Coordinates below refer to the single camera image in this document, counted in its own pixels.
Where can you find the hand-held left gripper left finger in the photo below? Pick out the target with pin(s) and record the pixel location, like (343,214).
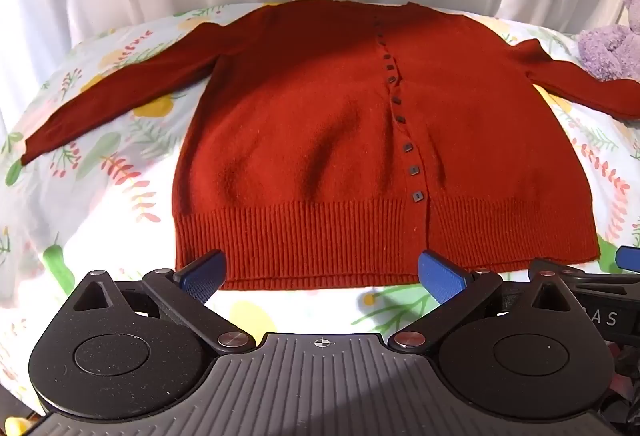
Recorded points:
(204,275)

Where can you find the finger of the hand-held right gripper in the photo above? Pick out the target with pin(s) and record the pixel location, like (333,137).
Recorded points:
(629,260)

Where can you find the red knit button cardigan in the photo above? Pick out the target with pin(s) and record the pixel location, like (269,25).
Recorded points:
(325,130)

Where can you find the floral print bedsheet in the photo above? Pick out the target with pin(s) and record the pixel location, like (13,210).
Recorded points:
(75,196)

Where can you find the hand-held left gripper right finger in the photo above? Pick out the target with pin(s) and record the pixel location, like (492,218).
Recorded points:
(441,274)

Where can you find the purple plush toy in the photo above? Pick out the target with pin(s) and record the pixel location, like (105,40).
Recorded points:
(611,49)

